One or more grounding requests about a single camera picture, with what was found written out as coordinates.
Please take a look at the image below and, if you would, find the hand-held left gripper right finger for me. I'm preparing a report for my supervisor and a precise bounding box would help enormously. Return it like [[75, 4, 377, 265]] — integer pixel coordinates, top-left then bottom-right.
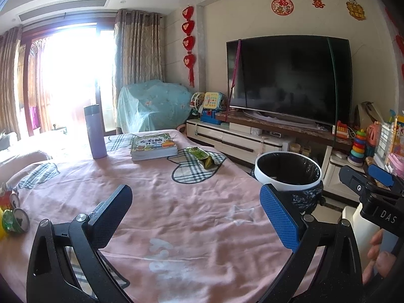
[[259, 183, 363, 303]]

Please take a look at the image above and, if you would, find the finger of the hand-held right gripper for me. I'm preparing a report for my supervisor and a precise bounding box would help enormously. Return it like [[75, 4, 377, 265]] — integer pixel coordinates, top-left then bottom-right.
[[369, 164, 404, 193], [339, 165, 379, 201]]

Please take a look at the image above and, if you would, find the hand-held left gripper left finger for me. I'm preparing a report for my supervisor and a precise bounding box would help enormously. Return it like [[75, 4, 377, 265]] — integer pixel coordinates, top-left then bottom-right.
[[27, 184, 133, 303]]

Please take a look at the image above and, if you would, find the round trash bin black liner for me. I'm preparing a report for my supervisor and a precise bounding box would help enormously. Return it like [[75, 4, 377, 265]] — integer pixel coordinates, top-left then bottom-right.
[[250, 151, 325, 213]]

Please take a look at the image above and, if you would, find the person's right hand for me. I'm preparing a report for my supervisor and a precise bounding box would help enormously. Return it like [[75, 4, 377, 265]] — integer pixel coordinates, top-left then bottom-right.
[[362, 230, 400, 286]]

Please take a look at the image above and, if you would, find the pink toy house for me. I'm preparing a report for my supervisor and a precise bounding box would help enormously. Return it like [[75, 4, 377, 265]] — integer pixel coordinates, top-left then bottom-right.
[[377, 110, 404, 177]]

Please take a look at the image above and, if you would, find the orange toy basket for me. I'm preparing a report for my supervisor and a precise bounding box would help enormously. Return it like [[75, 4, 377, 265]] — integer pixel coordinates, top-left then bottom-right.
[[366, 123, 383, 157]]

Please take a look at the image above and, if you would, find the orange toy piano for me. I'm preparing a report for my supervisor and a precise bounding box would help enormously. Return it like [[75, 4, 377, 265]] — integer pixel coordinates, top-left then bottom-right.
[[335, 120, 354, 139]]

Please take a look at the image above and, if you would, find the beige bag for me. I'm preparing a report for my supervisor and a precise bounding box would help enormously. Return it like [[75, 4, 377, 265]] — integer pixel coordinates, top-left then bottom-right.
[[353, 102, 383, 133]]

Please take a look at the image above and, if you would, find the stack of children's books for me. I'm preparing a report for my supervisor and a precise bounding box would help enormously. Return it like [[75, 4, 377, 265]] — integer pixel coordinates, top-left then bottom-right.
[[130, 132, 178, 162]]

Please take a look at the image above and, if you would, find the purple thermos bottle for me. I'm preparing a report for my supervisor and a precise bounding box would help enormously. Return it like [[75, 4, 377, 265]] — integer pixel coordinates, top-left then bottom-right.
[[84, 104, 107, 159]]

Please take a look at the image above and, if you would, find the white television cabinet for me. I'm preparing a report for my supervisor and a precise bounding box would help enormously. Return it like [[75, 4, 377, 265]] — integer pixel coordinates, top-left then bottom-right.
[[186, 114, 373, 196]]

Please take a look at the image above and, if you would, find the crushed green can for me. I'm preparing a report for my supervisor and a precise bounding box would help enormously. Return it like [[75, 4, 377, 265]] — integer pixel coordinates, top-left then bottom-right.
[[2, 208, 30, 235]]

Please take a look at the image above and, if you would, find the green snack packet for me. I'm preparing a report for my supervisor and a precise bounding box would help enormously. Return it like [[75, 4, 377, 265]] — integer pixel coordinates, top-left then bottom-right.
[[185, 146, 227, 169]]

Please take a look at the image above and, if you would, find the crushed red can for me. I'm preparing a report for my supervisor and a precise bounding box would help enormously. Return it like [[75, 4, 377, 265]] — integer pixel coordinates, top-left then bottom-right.
[[0, 191, 21, 210]]

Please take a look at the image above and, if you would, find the teal floral cover cloth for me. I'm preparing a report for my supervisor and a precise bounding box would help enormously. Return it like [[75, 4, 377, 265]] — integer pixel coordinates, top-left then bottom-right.
[[116, 80, 194, 135]]

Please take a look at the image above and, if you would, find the blue toy cash register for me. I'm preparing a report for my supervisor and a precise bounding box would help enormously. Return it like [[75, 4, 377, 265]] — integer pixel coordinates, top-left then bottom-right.
[[200, 108, 223, 125]]

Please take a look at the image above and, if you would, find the black flat television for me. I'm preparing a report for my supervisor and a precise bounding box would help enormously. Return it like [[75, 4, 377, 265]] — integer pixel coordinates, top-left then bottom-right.
[[226, 35, 352, 127]]

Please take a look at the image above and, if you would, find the red heart hanging decoration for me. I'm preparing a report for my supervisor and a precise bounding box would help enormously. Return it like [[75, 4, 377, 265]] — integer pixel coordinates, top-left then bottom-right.
[[384, 6, 404, 81], [181, 5, 197, 88]]

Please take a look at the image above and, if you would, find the yellow toy phone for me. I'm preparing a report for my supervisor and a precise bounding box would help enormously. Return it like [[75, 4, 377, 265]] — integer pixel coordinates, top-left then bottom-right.
[[202, 92, 226, 112]]

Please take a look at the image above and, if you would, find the toy fan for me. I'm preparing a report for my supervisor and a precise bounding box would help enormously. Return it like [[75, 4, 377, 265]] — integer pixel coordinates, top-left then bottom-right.
[[189, 92, 203, 114]]

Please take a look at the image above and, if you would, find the pink rod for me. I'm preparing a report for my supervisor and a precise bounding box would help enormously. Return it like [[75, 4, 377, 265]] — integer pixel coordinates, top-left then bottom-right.
[[225, 39, 242, 123]]

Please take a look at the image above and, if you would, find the balcony glass door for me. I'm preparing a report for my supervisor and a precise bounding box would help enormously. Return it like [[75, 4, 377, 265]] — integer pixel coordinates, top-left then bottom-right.
[[19, 22, 119, 133]]

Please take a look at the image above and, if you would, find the beige patterned curtain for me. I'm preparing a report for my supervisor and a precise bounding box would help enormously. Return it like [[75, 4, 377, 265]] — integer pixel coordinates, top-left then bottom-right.
[[0, 27, 26, 141], [113, 9, 165, 135]]

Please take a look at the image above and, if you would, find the ceiling air vent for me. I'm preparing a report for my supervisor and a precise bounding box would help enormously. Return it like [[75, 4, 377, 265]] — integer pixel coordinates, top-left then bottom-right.
[[18, 0, 112, 21]]

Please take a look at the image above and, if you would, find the rainbow stacking ring toy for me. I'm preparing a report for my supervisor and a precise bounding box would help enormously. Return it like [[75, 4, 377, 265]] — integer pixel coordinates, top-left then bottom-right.
[[347, 129, 368, 166]]

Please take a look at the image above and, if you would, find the cartoon figure wall decoration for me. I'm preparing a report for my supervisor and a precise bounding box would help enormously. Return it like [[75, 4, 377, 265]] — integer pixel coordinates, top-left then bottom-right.
[[345, 0, 367, 21]]

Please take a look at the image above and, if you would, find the round red wall decoration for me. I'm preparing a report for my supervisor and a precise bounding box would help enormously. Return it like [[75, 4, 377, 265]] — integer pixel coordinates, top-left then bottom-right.
[[271, 0, 295, 16]]

